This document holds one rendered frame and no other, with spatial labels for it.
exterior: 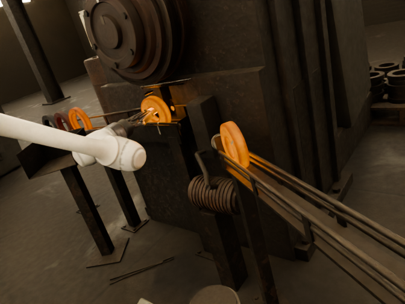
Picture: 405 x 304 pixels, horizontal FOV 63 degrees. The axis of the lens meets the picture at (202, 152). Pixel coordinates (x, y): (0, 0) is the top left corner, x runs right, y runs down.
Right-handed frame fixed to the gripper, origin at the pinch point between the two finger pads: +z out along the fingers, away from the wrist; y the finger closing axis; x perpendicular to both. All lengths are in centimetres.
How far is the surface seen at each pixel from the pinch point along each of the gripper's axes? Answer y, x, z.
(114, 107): -39.2, -1.2, 6.9
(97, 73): -247, -13, 140
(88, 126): -60, -9, 0
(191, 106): 26.0, 2.6, -3.5
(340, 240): 94, 0, -51
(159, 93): -1.4, 4.6, 7.1
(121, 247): -43, -74, -24
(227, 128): 53, 2, -20
